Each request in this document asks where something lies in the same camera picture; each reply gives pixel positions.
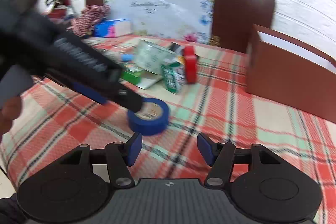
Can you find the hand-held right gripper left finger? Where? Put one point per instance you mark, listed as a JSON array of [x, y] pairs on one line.
[[132, 149]]

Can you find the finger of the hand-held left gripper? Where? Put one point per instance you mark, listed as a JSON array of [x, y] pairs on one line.
[[128, 99], [90, 92]]

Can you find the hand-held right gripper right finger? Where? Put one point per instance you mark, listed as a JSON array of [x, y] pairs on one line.
[[206, 149]]

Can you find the blue tape roll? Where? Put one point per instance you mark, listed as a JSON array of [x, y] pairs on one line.
[[149, 127]]

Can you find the brown cardboard box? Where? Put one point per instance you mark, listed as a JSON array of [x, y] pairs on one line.
[[275, 77]]

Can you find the person's left hand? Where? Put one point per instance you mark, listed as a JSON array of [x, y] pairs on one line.
[[9, 111]]

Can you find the small green box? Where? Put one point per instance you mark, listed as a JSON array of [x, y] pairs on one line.
[[131, 76]]

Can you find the plaid blanket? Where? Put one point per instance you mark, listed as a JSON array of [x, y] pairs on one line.
[[236, 121]]

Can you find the green and white packet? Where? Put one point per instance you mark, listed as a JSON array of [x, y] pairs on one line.
[[169, 79]]

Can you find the clear tape roll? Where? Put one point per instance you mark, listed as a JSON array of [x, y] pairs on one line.
[[149, 56]]

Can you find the red white knitted cloth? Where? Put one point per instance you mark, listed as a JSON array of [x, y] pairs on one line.
[[89, 19]]

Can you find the blue and white packet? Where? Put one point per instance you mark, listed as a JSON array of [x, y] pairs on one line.
[[110, 28]]

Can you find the red tape roll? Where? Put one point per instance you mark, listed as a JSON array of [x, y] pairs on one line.
[[189, 66]]

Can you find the floral pillow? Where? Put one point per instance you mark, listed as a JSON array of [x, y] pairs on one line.
[[157, 11]]

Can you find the brown box lid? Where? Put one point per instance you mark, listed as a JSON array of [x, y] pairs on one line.
[[236, 16]]

